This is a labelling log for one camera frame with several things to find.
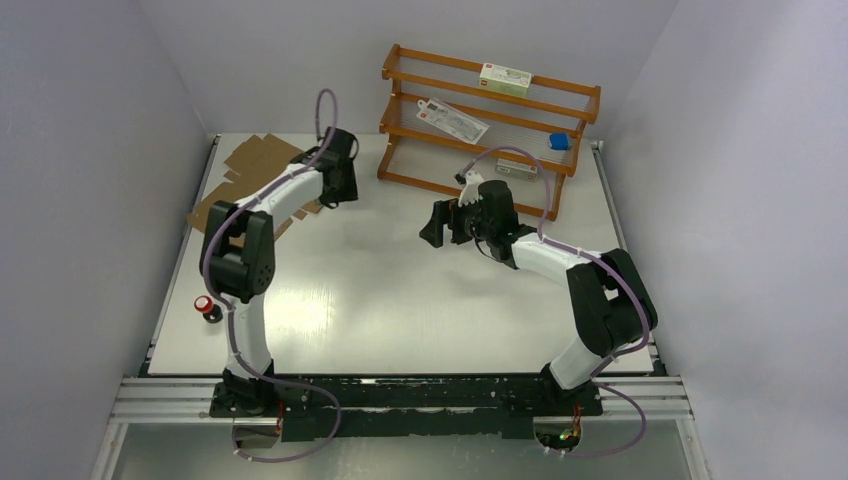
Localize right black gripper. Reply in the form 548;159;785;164
418;192;494;248

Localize brown cardboard box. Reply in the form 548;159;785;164
186;134;302;253

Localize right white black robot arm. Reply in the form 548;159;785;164
419;171;657;414

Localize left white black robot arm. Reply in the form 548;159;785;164
200;127;359;416

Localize green white box bottom shelf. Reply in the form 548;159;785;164
496;158;538;181

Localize green white box shelf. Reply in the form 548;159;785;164
496;158;538;181
478;63;533;98

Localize green white box top shelf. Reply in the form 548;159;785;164
478;63;533;98

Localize orange wooden shelf rack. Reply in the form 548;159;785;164
377;44;602;220

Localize clear plastic packet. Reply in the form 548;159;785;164
416;98;490;145

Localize small blue object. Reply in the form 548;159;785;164
548;132;572;151

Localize red emergency stop button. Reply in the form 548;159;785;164
193;295;223;324

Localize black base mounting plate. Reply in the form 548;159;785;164
209;371;603;442

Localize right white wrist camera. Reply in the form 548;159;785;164
455;169;484;208

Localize aluminium frame rail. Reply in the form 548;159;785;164
92;376;712;479

